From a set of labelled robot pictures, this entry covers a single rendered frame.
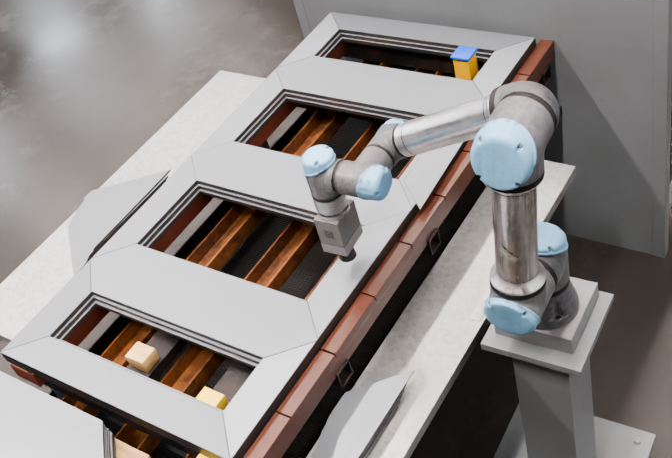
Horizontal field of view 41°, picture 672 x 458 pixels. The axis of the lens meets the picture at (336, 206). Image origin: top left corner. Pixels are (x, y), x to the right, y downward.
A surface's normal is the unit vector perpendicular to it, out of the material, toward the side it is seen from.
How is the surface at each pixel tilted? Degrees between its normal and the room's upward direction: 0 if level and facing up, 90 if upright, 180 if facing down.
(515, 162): 80
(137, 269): 0
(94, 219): 0
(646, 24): 90
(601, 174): 90
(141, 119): 0
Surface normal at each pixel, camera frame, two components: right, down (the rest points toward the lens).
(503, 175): -0.50, 0.54
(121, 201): -0.22, -0.72
